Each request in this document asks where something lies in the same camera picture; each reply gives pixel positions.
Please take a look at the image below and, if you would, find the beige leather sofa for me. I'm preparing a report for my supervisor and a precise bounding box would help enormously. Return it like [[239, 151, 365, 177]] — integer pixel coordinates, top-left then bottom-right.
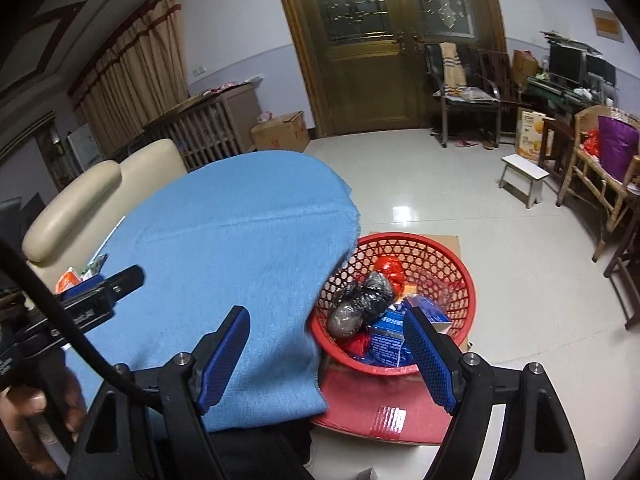
[[22, 139, 186, 289]]

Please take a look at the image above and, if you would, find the clear plastic tray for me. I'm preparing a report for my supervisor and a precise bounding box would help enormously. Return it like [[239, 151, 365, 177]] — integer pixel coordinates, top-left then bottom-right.
[[408, 266, 456, 309]]

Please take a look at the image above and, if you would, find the yellow product box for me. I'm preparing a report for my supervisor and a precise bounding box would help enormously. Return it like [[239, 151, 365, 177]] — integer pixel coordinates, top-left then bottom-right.
[[515, 108, 546, 162]]

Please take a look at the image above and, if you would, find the wooden slatted crib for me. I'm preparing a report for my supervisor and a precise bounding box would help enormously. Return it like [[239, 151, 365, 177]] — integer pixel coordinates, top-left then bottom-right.
[[124, 82, 262, 171]]

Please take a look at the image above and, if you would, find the black cable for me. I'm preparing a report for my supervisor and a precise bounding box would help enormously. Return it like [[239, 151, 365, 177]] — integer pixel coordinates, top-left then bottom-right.
[[0, 238, 162, 411]]

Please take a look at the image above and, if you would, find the green snack wrapper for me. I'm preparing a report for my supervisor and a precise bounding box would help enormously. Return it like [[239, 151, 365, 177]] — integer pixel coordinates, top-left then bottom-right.
[[81, 254, 108, 281]]

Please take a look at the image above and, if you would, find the black metal chair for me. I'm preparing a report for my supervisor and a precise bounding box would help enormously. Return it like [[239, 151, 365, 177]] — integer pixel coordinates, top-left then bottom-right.
[[424, 41, 502, 148]]

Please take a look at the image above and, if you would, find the blue tissue packet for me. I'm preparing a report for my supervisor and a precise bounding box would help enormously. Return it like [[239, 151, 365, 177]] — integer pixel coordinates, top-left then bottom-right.
[[369, 310, 414, 367]]

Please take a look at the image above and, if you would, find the orange white box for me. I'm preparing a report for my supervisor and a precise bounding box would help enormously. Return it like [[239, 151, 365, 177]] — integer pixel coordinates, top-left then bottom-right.
[[54, 266, 82, 295]]

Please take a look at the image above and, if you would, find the white small stool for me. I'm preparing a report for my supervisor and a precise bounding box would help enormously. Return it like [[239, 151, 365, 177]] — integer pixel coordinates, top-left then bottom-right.
[[498, 154, 549, 209]]

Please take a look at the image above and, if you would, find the dark red plastic bag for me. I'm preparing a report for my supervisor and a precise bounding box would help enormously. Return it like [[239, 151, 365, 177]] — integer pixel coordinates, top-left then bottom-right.
[[340, 333, 370, 360]]

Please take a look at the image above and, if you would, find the red plastic bag ball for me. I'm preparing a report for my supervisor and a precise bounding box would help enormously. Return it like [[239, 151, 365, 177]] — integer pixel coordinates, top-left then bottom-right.
[[373, 255, 406, 297]]

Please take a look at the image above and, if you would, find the blue table cloth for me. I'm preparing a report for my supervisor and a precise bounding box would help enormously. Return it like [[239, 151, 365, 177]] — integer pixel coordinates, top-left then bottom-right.
[[88, 151, 360, 431]]

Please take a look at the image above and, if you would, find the blue cardboard box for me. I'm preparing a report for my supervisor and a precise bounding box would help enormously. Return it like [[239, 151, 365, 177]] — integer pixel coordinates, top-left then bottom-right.
[[402, 295, 452, 334]]

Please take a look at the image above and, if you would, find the black plastic bag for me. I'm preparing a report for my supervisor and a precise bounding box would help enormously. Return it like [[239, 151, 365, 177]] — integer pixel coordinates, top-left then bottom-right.
[[326, 271, 396, 339]]

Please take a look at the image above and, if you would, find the beige curtain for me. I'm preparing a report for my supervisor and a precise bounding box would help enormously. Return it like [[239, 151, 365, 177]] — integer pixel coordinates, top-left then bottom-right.
[[68, 0, 189, 155]]

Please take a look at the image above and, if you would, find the person's left hand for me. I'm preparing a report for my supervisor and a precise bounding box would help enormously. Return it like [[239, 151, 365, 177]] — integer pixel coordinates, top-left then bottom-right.
[[1, 368, 87, 478]]

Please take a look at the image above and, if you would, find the wicker chair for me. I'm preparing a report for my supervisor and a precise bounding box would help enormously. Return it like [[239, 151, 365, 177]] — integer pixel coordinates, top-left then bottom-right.
[[555, 105, 639, 262]]

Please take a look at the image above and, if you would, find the wooden door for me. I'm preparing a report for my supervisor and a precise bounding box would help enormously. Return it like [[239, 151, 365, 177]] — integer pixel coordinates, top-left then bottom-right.
[[282, 0, 506, 136]]

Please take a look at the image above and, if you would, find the purple cushion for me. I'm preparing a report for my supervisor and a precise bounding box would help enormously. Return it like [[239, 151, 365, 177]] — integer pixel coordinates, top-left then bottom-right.
[[598, 116, 639, 181]]

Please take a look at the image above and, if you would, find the red plastic basket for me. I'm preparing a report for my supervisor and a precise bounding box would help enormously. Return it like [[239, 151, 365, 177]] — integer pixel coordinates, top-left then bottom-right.
[[310, 232, 476, 376]]

